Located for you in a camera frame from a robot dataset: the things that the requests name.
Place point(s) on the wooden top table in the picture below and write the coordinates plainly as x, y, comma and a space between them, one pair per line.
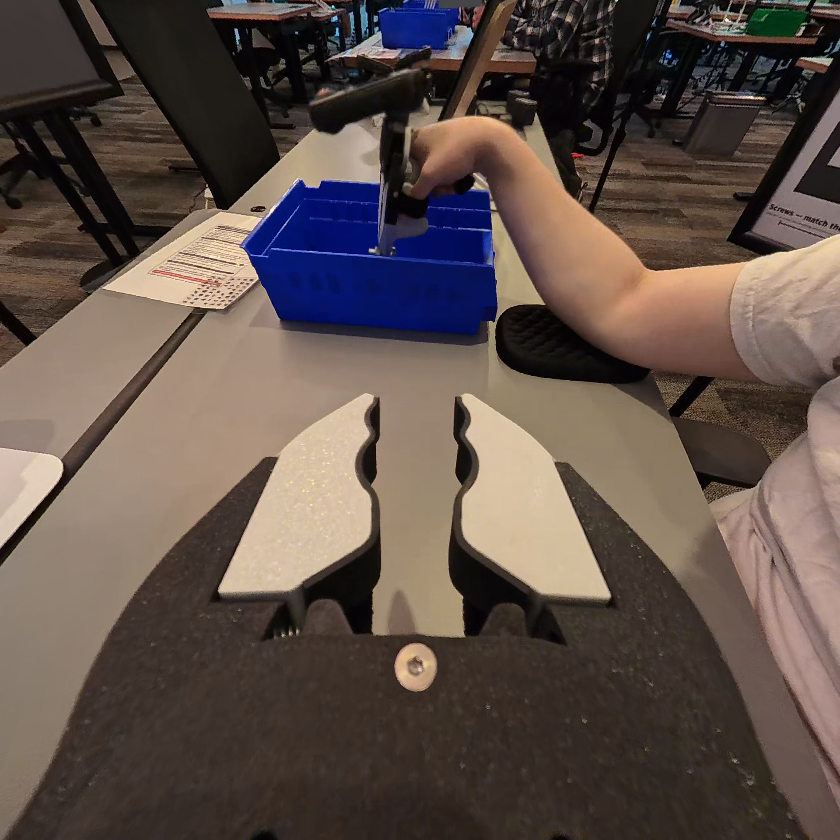
262, 13

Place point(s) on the black board wooden back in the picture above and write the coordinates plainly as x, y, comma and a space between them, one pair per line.
479, 59

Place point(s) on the blue plastic bin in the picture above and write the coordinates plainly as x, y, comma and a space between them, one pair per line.
367, 289

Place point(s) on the blue storage box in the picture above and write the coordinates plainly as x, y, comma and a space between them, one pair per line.
413, 29

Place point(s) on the laminated printed instruction sheet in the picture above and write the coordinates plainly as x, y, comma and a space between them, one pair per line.
190, 262

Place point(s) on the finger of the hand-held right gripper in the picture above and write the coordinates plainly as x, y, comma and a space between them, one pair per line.
412, 228
384, 216

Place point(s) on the small black box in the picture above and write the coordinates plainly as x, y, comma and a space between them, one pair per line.
522, 108

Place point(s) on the green storage box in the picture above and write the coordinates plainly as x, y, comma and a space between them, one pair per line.
774, 23

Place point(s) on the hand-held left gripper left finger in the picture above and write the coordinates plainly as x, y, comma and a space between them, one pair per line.
302, 525

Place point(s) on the black panel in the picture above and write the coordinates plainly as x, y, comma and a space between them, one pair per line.
197, 98

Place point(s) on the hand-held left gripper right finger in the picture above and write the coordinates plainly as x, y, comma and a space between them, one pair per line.
531, 525

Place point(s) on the grey metal bin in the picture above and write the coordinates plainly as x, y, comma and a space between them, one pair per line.
722, 124

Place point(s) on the black framed display board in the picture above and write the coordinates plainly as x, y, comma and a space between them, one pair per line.
46, 59

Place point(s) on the black mesh office chair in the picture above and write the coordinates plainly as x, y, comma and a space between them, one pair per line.
630, 65

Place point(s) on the black white marker poster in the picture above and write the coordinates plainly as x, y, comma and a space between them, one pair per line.
807, 197

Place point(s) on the person's right hand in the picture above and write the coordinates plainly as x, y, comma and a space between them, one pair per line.
466, 151

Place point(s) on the wooden board document stand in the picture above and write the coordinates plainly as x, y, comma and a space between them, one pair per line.
23, 485

